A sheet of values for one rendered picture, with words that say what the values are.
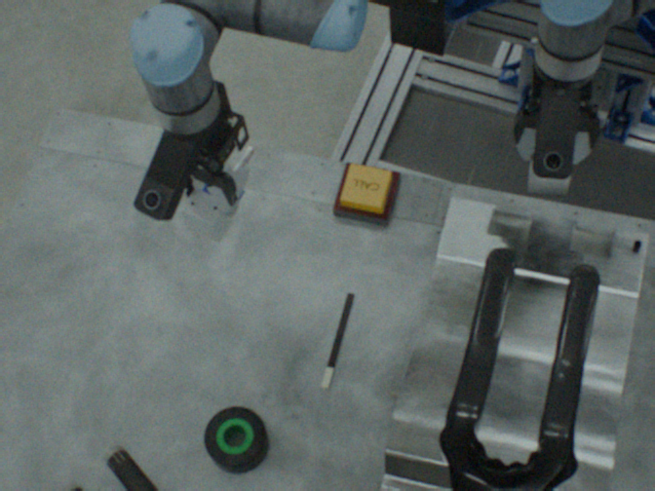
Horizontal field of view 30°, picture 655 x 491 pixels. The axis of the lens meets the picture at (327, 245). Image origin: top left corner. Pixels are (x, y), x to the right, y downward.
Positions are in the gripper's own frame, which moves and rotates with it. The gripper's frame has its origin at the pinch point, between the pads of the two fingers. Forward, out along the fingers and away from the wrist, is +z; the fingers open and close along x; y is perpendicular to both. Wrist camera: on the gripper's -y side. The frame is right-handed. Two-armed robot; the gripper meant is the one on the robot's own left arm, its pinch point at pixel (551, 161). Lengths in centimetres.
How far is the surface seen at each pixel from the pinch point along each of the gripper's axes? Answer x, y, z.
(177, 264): 50, -12, 15
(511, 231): 4.2, -6.1, 8.8
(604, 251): -8.1, -8.1, 8.8
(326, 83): 46, 72, 95
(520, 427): 1.8, -35.2, 2.1
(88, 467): 56, -42, 15
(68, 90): 105, 66, 95
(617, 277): -9.4, -12.9, 6.1
